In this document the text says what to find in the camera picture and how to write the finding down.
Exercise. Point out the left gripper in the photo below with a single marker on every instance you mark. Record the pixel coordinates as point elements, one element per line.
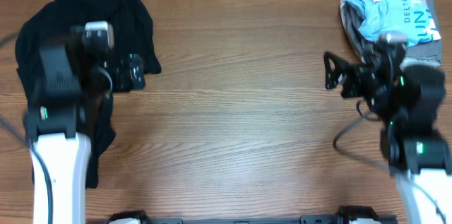
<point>119,69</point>

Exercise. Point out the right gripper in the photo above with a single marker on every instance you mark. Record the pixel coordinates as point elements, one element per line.
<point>354,73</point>

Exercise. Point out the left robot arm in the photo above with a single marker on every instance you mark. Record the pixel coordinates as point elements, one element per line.
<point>65,107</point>

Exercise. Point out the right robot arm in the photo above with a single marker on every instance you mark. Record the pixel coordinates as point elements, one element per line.
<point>406,101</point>

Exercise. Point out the white mesh folded shirt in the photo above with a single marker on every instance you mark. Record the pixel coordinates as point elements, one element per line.
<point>429,54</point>

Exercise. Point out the dark grey folded shirt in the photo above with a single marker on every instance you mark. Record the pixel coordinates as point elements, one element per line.
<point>365,20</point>

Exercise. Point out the light blue folded t-shirt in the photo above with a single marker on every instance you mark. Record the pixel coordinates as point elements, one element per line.
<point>412,18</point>

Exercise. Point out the black shirt on pile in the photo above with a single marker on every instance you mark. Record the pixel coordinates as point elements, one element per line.
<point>133,37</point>

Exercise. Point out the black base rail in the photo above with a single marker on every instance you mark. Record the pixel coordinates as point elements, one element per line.
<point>344,215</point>

